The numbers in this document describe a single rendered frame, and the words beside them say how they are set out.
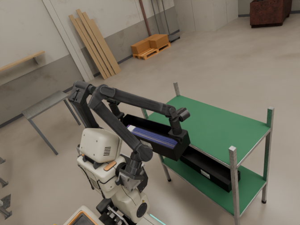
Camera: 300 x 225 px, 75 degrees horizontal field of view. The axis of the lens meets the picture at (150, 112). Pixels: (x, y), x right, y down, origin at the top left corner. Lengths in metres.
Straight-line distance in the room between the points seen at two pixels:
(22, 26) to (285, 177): 5.73
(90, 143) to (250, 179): 1.41
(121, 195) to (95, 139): 0.44
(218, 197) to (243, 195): 0.20
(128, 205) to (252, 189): 1.05
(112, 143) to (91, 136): 0.12
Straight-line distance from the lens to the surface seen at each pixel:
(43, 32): 5.89
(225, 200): 1.86
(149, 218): 1.97
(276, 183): 2.42
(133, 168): 1.03
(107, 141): 1.05
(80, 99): 1.08
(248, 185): 1.95
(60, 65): 6.00
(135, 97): 1.00
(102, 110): 0.95
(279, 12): 6.39
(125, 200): 1.35
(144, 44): 6.55
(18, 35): 5.82
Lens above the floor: 1.97
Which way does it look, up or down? 33 degrees down
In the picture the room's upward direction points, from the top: 19 degrees counter-clockwise
